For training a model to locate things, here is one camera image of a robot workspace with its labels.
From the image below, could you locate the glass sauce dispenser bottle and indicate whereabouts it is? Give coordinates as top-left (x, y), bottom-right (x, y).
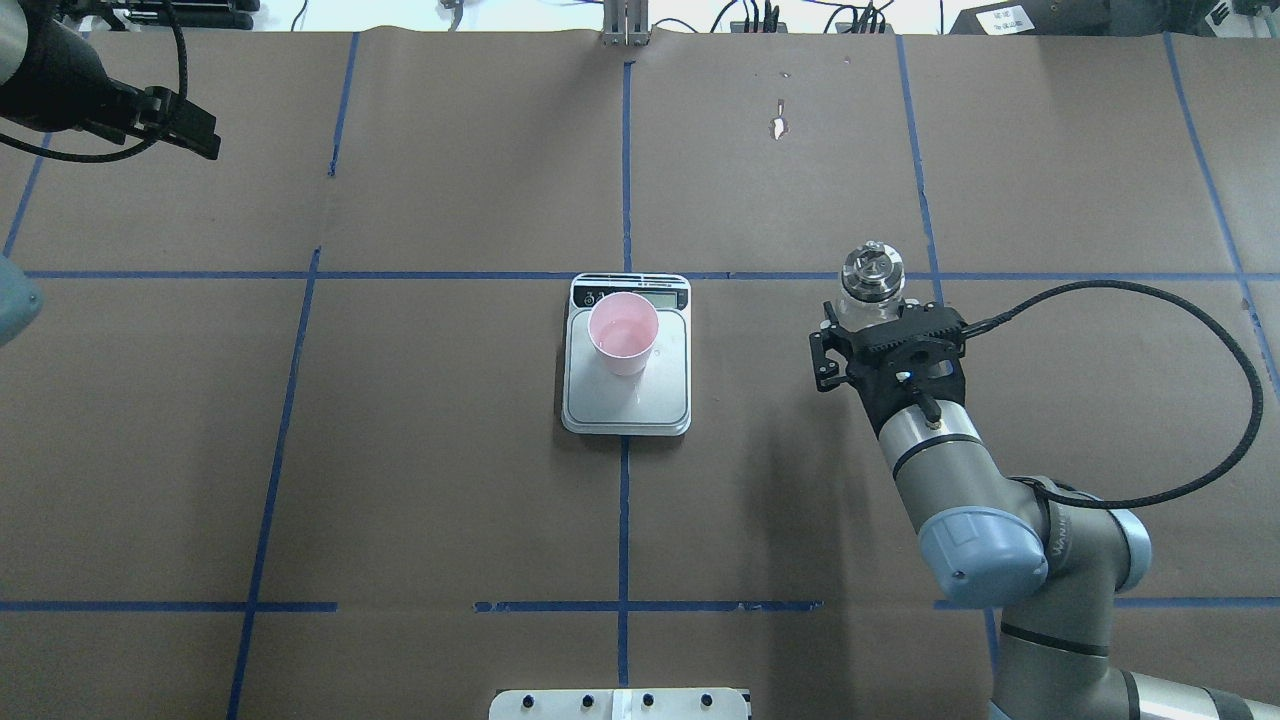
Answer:
top-left (835, 240), bottom-right (905, 331)

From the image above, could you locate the black cable hub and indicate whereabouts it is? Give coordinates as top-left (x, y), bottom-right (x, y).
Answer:
top-left (717, 1), bottom-right (787, 35)
top-left (824, 1), bottom-right (891, 35)

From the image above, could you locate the pink plastic cup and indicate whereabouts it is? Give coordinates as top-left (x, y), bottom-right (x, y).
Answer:
top-left (588, 292), bottom-right (660, 377)

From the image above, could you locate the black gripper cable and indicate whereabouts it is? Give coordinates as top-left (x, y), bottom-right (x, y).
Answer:
top-left (0, 0), bottom-right (191, 165)
top-left (963, 281), bottom-right (1265, 511)

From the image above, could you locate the white digital kitchen scale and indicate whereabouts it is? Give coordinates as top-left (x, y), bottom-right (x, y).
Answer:
top-left (561, 273), bottom-right (692, 436)

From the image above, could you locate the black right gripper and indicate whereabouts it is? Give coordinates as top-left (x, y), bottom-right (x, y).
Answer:
top-left (808, 301), bottom-right (969, 434)

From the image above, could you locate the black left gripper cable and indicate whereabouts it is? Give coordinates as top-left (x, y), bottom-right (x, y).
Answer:
top-left (0, 0), bottom-right (191, 165)

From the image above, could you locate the aluminium frame post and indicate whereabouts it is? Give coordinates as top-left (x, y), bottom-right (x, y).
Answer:
top-left (600, 0), bottom-right (652, 47)

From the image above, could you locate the black cable hub right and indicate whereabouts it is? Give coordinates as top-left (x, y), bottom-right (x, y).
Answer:
top-left (824, 1), bottom-right (891, 35)

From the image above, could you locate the black cable hub left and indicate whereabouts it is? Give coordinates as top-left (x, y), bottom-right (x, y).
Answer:
top-left (717, 1), bottom-right (787, 35)

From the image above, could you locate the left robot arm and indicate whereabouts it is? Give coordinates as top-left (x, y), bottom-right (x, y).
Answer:
top-left (1, 1), bottom-right (221, 345)

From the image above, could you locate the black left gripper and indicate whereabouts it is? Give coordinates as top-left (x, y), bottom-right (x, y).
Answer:
top-left (1, 15), bottom-right (221, 161)

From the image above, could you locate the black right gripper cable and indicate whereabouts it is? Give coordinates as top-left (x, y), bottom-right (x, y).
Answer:
top-left (963, 281), bottom-right (1265, 511)

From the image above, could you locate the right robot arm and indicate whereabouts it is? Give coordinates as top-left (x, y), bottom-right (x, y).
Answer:
top-left (809, 300), bottom-right (1277, 719)

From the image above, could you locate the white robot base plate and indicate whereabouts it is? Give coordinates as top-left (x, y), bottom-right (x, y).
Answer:
top-left (488, 687), bottom-right (753, 719)

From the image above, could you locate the black device with label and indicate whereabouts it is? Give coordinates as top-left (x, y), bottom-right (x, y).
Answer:
top-left (946, 1), bottom-right (1111, 36)

